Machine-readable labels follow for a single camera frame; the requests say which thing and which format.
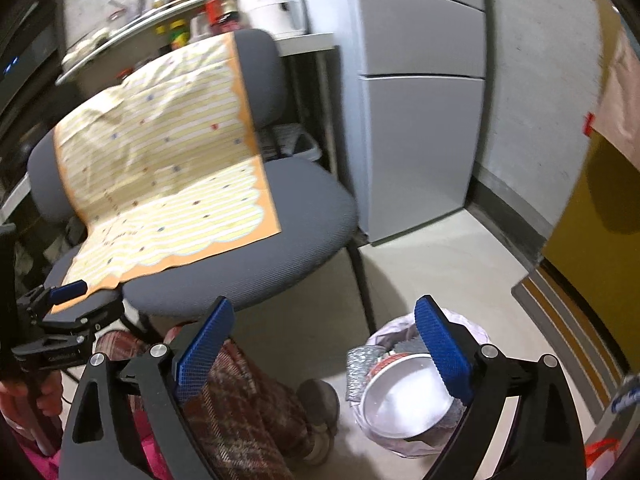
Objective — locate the yellow label bottle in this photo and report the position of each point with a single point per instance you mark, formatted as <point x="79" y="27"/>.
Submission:
<point x="179" y="34"/>

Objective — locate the grey office chair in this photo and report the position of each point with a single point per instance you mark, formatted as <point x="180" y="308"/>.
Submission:
<point x="310" y="220"/>

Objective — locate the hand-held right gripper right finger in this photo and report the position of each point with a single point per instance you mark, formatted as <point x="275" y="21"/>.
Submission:
<point x="442" y="350"/>

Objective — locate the red label jar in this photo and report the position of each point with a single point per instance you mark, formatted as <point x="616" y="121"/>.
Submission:
<point x="222" y="15"/>

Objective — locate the clear plastic bottle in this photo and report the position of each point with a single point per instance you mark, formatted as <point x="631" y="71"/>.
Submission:
<point x="199" y="25"/>

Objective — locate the yellow door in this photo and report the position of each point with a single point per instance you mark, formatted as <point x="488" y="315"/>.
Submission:
<point x="600" y="210"/>

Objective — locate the brown striped doormat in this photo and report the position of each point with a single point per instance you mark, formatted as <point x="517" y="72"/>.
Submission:
<point x="565" y="320"/>

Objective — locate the white board with blue print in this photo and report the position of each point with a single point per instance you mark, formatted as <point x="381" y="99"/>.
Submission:
<point x="625" y="395"/>

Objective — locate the person's plaid pants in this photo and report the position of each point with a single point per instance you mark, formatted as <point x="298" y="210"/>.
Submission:
<point x="240" y="400"/>

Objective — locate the clear bubble wrap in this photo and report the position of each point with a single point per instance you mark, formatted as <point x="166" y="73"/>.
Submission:
<point x="362" y="370"/>

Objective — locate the red tape piece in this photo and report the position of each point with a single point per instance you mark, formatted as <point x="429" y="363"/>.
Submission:
<point x="590" y="124"/>

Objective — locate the white instant noodle bowl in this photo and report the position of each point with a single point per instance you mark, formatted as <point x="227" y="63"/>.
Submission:
<point x="400" y="405"/>

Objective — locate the white plastic basket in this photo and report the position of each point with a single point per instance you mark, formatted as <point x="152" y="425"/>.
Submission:
<point x="295" y="142"/>

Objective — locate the white rice cooker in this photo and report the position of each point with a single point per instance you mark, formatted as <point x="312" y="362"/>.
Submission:
<point x="270" y="0"/>

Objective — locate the dark oven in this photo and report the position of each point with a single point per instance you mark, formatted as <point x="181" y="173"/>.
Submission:
<point x="25" y="60"/>

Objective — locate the yellow striped plastic mat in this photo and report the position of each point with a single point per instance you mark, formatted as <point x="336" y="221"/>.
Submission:
<point x="165" y="160"/>

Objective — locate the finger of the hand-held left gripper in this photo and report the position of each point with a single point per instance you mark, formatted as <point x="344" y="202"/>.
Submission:
<point x="70" y="292"/>

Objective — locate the person's grey slipper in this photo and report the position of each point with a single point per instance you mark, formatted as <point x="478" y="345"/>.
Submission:
<point x="320" y="405"/>

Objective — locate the metal shelf rack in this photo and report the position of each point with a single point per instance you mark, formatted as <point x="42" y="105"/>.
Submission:
<point x="125" y="30"/>

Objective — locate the white desk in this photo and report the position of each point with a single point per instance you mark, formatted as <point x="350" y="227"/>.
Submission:
<point x="305" y="42"/>

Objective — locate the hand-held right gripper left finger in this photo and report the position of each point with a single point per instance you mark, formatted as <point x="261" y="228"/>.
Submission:
<point x="205" y="350"/>

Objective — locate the person's pink garment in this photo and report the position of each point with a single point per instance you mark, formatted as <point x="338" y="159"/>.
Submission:
<point x="25" y="455"/>

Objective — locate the person's left hand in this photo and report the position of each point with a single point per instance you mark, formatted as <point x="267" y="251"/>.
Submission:
<point x="45" y="405"/>

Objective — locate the small bin with pink liner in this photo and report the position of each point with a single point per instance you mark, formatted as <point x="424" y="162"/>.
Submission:
<point x="390" y="332"/>

